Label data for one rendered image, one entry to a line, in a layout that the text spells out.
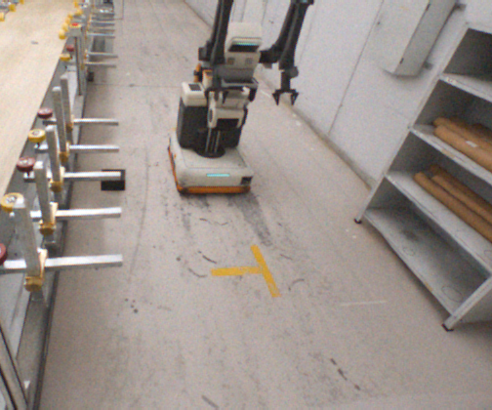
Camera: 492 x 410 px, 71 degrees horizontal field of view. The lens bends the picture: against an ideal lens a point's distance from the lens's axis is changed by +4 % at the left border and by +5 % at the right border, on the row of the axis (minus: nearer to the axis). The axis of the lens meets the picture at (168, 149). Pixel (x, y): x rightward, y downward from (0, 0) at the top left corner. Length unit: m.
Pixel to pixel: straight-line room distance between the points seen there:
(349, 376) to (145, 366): 1.05
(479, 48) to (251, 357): 2.19
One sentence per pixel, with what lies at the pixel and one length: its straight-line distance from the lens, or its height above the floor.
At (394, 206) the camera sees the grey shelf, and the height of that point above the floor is 0.15.
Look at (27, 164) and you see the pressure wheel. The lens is 1.59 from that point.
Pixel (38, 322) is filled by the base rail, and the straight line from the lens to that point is 1.31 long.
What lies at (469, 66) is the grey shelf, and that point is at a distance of 2.75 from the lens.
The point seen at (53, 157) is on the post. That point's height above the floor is 0.97.
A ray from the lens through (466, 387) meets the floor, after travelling 2.59.
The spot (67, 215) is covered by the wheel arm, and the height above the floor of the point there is 0.82.
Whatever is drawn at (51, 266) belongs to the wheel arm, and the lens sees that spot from 1.26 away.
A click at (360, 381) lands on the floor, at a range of 2.27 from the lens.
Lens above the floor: 1.81
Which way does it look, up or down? 33 degrees down
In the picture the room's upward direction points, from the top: 6 degrees clockwise
